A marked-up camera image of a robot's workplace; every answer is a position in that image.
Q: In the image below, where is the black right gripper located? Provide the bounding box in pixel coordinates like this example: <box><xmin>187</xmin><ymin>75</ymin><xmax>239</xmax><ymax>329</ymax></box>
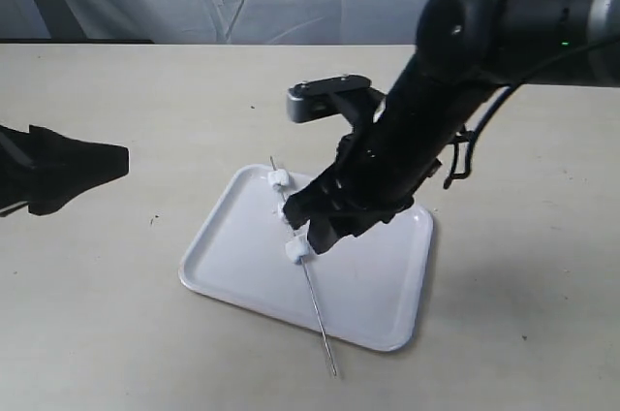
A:
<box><xmin>283</xmin><ymin>132</ymin><xmax>442</xmax><ymax>254</ymax></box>

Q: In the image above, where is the white marshmallow bottom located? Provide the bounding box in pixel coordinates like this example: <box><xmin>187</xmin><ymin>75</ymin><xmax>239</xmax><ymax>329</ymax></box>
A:
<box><xmin>285</xmin><ymin>235</ymin><xmax>311</xmax><ymax>265</ymax></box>

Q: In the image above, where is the white marshmallow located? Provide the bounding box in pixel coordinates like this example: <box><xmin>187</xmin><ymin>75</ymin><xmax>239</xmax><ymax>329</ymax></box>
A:
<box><xmin>267</xmin><ymin>169</ymin><xmax>291</xmax><ymax>193</ymax></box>
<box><xmin>276</xmin><ymin>203</ymin><xmax>289</xmax><ymax>224</ymax></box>
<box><xmin>285</xmin><ymin>235</ymin><xmax>311</xmax><ymax>265</ymax></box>

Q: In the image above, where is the white marshmallow top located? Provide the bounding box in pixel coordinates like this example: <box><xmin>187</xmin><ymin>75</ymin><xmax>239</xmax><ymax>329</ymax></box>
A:
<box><xmin>267</xmin><ymin>169</ymin><xmax>291</xmax><ymax>193</ymax></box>

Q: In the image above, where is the thin metal skewer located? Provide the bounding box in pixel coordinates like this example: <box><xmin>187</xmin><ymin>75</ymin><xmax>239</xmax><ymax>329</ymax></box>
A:
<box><xmin>269</xmin><ymin>155</ymin><xmax>339</xmax><ymax>378</ymax></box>

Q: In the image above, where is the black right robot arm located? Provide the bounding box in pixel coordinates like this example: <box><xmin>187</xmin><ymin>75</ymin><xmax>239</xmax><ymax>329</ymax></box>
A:
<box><xmin>283</xmin><ymin>0</ymin><xmax>619</xmax><ymax>254</ymax></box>

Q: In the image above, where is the white rectangular plastic tray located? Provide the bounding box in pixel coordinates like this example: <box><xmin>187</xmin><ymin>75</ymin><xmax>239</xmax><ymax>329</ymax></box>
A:
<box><xmin>179</xmin><ymin>164</ymin><xmax>434</xmax><ymax>352</ymax></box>

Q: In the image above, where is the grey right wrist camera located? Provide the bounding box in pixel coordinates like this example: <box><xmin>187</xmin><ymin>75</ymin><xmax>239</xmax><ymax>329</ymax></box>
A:
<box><xmin>286</xmin><ymin>75</ymin><xmax>386</xmax><ymax>127</ymax></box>

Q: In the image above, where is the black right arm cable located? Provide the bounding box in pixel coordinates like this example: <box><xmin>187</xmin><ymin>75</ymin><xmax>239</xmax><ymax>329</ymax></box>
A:
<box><xmin>443</xmin><ymin>37</ymin><xmax>620</xmax><ymax>189</ymax></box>

